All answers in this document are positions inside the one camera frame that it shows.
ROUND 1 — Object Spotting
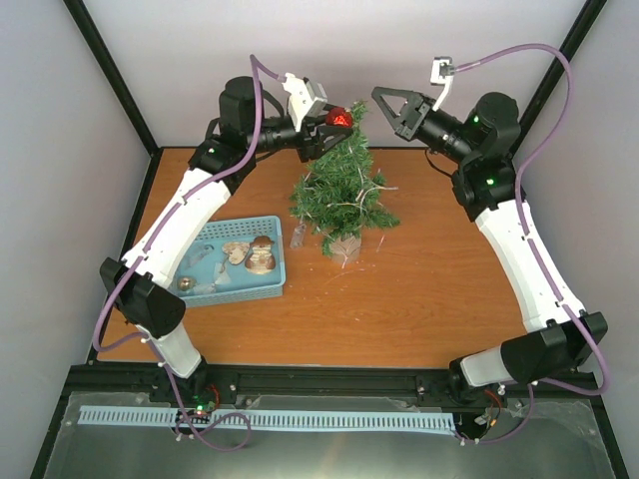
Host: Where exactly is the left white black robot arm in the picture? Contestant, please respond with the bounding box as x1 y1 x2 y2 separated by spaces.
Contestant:
100 73 353 402

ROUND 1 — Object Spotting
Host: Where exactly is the red ball ornament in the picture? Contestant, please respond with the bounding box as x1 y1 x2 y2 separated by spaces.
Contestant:
325 107 353 128

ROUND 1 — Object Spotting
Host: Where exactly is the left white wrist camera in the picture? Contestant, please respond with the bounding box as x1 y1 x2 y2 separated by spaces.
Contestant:
283 73 327 133

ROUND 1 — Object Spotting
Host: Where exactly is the blue plastic basket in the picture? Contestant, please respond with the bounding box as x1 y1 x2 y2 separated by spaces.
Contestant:
169 216 287 307

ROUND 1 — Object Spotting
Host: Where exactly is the snowman ornament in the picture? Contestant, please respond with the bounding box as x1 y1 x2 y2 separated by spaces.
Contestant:
245 236 276 274

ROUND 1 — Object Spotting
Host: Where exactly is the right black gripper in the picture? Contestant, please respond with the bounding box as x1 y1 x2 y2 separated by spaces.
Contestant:
370 88 474 166

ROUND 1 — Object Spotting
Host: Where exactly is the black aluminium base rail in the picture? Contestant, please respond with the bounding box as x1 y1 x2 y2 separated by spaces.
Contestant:
64 362 595 415

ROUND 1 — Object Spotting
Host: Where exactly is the light blue cable duct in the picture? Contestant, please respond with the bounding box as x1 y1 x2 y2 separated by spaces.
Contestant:
77 405 455 435

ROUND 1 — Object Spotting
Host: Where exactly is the purple floor cable loop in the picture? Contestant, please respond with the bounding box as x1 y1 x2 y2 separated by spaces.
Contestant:
172 386 254 452

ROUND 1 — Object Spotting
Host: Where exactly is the small green christmas tree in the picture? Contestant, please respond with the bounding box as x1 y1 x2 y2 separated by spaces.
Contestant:
288 99 401 264

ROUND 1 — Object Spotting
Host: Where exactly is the beige wooden heart ornament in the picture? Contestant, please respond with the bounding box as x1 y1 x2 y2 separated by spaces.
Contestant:
222 241 251 265

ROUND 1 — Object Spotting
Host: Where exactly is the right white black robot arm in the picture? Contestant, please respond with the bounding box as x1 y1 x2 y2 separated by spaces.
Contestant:
371 86 608 400

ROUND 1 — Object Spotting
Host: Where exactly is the clear plastic battery box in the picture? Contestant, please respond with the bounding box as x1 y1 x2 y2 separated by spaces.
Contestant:
290 223 307 249

